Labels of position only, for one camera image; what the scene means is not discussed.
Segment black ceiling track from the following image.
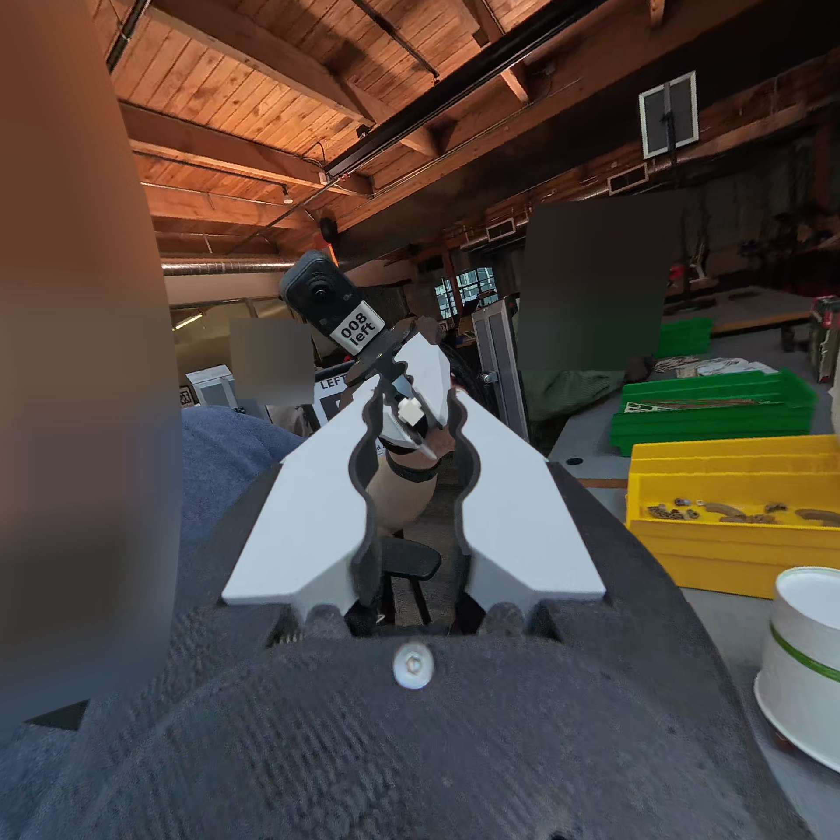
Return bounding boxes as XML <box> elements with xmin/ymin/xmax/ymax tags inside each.
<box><xmin>323</xmin><ymin>0</ymin><xmax>611</xmax><ymax>178</ymax></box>

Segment white metal box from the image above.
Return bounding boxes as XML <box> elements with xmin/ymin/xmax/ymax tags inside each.
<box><xmin>185</xmin><ymin>364</ymin><xmax>234</xmax><ymax>408</ymax></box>

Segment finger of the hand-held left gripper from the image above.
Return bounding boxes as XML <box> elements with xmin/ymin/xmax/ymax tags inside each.
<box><xmin>379</xmin><ymin>420</ymin><xmax>438</xmax><ymax>460</ymax></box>
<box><xmin>377</xmin><ymin>335</ymin><xmax>452</xmax><ymax>434</ymax></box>

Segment silver air duct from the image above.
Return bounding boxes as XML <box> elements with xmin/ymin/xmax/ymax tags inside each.
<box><xmin>161</xmin><ymin>258</ymin><xmax>296</xmax><ymax>278</ymax></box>

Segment white paper cup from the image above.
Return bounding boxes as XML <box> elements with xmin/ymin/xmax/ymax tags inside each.
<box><xmin>753</xmin><ymin>566</ymin><xmax>840</xmax><ymax>767</ymax></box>

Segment green plastic bin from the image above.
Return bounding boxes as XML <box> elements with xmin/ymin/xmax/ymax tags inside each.
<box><xmin>656</xmin><ymin>317</ymin><xmax>716</xmax><ymax>358</ymax></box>
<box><xmin>609</xmin><ymin>369</ymin><xmax>818</xmax><ymax>457</ymax></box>

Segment white framed light panel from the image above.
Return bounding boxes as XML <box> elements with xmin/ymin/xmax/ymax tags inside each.
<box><xmin>638</xmin><ymin>71</ymin><xmax>698</xmax><ymax>160</ymax></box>

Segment pile of brown lego pieces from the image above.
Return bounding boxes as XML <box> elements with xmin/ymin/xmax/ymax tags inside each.
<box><xmin>646</xmin><ymin>497</ymin><xmax>840</xmax><ymax>530</ymax></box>

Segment person's blue shirt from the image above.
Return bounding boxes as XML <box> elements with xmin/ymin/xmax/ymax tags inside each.
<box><xmin>180</xmin><ymin>406</ymin><xmax>306</xmax><ymax>546</ymax></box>

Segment papers on table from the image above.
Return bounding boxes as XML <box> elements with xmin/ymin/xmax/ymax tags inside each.
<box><xmin>653</xmin><ymin>354</ymin><xmax>778</xmax><ymax>379</ymax></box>

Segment red canister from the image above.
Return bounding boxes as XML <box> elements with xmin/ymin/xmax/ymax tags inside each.
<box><xmin>808</xmin><ymin>295</ymin><xmax>840</xmax><ymax>385</ymax></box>

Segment white printed sign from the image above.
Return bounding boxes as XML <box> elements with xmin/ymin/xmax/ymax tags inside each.
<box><xmin>315</xmin><ymin>374</ymin><xmax>361</xmax><ymax>421</ymax></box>

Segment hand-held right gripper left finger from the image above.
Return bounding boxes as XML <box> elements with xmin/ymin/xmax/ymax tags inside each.
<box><xmin>222</xmin><ymin>377</ymin><xmax>385</xmax><ymax>624</ymax></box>

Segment yellow plastic bin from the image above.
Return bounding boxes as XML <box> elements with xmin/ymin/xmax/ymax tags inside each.
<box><xmin>625</xmin><ymin>433</ymin><xmax>840</xmax><ymax>601</ymax></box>

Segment black chair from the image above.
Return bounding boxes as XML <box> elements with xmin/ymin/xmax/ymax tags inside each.
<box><xmin>377</xmin><ymin>535</ymin><xmax>444</xmax><ymax>627</ymax></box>

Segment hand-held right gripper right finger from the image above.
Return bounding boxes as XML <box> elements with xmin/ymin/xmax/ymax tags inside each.
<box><xmin>449</xmin><ymin>388</ymin><xmax>606</xmax><ymax>614</ymax></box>

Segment metal framed panel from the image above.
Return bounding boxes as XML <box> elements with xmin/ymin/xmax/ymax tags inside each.
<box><xmin>471</xmin><ymin>295</ymin><xmax>529</xmax><ymax>444</ymax></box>

